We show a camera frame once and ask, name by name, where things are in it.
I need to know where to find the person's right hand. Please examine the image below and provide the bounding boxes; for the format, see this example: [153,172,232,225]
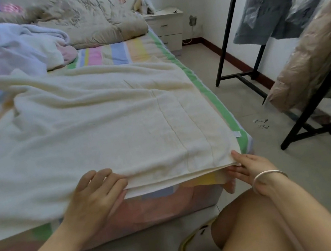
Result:
[222,142,285,203]

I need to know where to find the person's left hand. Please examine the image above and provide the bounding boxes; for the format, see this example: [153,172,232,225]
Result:
[54,164,138,246]

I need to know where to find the cream white towel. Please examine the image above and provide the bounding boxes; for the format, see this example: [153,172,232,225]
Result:
[0,34,253,244]

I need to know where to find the cream fleece blanket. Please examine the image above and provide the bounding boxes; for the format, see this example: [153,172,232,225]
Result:
[41,40,68,72]

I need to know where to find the person's right forearm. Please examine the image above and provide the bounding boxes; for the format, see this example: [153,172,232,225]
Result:
[253,162,331,251]

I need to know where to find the plastic covered beige coat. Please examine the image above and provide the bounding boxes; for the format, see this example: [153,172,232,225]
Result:
[250,0,331,115]

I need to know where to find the dark brown baseboard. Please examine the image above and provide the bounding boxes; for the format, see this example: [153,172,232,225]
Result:
[183,14,331,184]

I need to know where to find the black clothes rack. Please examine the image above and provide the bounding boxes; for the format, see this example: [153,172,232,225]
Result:
[202,0,331,183]

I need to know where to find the striped pastel bed sheet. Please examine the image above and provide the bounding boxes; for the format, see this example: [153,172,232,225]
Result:
[0,15,264,250]

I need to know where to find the white nightstand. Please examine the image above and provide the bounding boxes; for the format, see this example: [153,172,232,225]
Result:
[143,5,191,60]

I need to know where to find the beige quilt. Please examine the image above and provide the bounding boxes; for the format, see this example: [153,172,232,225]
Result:
[0,0,152,64]

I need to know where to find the cream plush toy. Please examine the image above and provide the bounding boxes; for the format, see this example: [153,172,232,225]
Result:
[131,0,157,19]

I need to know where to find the pink patterned pillow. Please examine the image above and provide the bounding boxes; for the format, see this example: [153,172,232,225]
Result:
[0,1,24,16]

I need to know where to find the silver bracelet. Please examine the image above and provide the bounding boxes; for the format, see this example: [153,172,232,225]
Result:
[250,167,290,189]

